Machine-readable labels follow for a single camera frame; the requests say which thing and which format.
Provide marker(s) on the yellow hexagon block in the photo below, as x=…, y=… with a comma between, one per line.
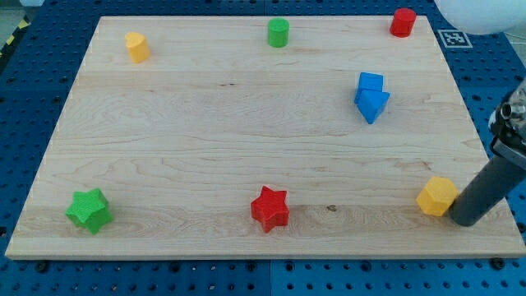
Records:
x=437, y=196

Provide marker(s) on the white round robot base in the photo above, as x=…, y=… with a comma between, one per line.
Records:
x=482, y=17

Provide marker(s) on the red star block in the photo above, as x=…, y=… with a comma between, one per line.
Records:
x=270, y=209

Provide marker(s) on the green star block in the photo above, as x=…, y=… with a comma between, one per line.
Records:
x=89, y=210

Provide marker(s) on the wooden board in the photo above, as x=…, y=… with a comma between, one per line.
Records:
x=182, y=143

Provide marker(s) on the blue triangle block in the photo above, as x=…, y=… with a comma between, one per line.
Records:
x=371, y=104

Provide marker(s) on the green cylinder block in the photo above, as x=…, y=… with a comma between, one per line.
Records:
x=277, y=32

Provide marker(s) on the blue cube block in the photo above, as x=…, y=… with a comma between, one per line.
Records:
x=368, y=81

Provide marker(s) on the yellow heart block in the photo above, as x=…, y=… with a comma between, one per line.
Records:
x=137, y=46

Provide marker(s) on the red cylinder block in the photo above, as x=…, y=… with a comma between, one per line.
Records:
x=403, y=22

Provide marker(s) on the white fiducial marker tag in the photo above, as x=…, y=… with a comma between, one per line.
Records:
x=454, y=39

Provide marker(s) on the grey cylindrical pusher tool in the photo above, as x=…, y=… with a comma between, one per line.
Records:
x=497, y=178

